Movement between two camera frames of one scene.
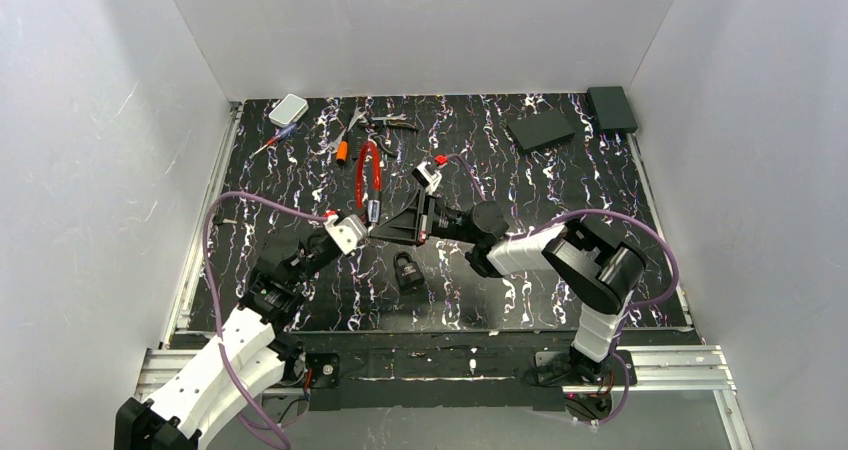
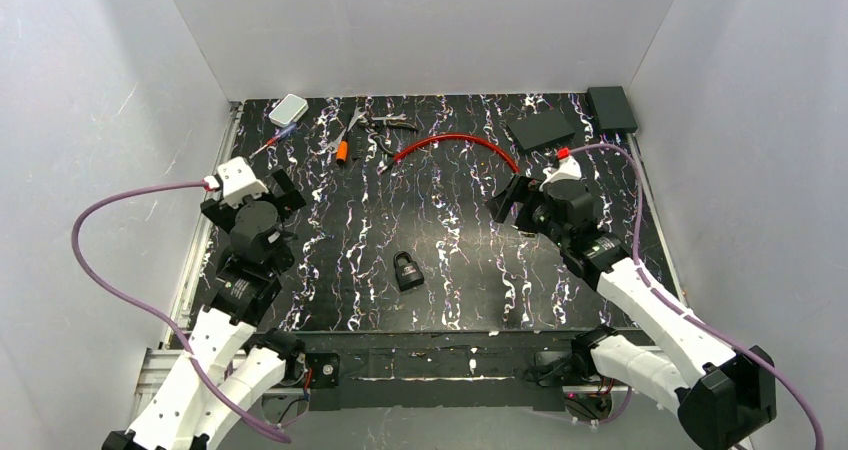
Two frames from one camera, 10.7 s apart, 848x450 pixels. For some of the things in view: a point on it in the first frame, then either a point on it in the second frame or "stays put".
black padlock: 409,275 stays put
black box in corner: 612,109 stays put
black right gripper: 426,218 to 520,199
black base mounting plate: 431,371 stays put
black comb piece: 356,143 stays put
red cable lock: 374,198 to 448,136
